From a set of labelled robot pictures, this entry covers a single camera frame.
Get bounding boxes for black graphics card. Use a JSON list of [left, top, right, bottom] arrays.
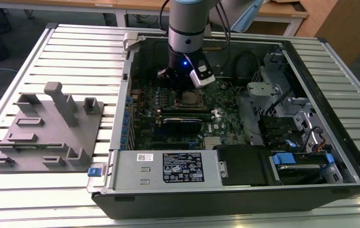
[[161, 117, 204, 136]]

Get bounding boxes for silver chipset heat sink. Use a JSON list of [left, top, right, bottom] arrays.
[[204, 136, 224, 146]]

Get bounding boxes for green RAM stick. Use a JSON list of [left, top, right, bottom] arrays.
[[12, 143, 48, 151]]

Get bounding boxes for black cable with plug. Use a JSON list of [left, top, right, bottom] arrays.
[[303, 126, 324, 149]]

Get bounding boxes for silver power supply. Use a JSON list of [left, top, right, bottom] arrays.
[[108, 150, 224, 190]]

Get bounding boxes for silver hard disk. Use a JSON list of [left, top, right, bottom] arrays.
[[276, 164, 323, 172]]

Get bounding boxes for black camera cable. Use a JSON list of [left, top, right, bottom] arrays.
[[213, 3, 232, 76]]

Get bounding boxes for black PC case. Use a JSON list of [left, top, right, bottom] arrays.
[[87, 32, 360, 220]]

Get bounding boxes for silver CPU green edge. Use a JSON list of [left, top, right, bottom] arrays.
[[181, 92, 201, 104]]

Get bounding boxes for coloured power wires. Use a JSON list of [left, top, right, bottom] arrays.
[[313, 139, 328, 152]]

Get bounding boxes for black plastic bracket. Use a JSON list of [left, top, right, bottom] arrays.
[[257, 115, 300, 149]]

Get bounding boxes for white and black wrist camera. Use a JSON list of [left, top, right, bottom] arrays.
[[188, 59, 216, 89]]

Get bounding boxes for CPU socket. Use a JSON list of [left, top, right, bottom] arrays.
[[173, 89, 208, 110]]

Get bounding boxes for blue disk carrier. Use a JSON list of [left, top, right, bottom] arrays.
[[269, 152, 335, 173]]

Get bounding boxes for wooden desk white legs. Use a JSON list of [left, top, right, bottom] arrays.
[[116, 0, 309, 37], [0, 0, 127, 27]]

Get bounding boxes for wooden cabinet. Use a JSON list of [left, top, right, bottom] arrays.
[[296, 0, 360, 66]]

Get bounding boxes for silver disk bay cage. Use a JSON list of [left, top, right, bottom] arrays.
[[245, 52, 313, 146]]

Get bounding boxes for green motherboard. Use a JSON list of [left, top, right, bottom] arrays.
[[128, 75, 255, 152]]

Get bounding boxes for thin black cable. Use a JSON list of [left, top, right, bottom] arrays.
[[264, 86, 293, 118]]

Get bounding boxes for grey parts rack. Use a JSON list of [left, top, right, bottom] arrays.
[[0, 81, 105, 173]]

